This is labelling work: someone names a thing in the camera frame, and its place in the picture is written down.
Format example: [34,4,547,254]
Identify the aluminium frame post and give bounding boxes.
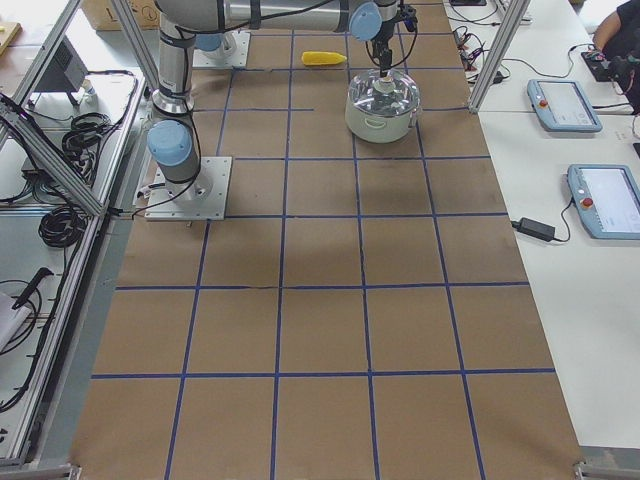
[468,0,530,114]

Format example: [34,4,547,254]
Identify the far blue teach pendant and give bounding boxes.
[527,79,602,133]

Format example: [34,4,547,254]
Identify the aluminium frame diagonal strut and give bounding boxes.
[1,93,106,216]

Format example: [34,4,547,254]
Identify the glass pot lid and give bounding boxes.
[347,69,421,118]

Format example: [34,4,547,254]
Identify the grey electronics box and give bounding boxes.
[35,36,88,107]

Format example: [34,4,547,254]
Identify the blue teach pendant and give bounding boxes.
[567,164,639,240]
[527,79,602,133]

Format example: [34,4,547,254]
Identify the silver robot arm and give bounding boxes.
[147,1,417,204]
[194,33,237,64]

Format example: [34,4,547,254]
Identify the black coiled cable bundle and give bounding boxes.
[38,207,84,250]

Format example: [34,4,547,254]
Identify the cardboard box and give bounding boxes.
[81,0,160,31]

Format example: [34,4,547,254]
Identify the pale green cooking pot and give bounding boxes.
[345,98,422,144]

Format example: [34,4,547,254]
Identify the black power adapter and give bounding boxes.
[512,217,555,242]

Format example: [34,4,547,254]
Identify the near blue teach pendant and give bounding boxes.
[567,164,639,240]

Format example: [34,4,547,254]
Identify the seated person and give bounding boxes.
[592,0,640,116]

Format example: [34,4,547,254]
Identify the yellow corn cob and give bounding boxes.
[301,51,347,67]

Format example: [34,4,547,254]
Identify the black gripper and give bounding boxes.
[367,0,418,79]

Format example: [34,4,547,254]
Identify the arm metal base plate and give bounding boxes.
[143,157,232,221]
[193,31,251,70]

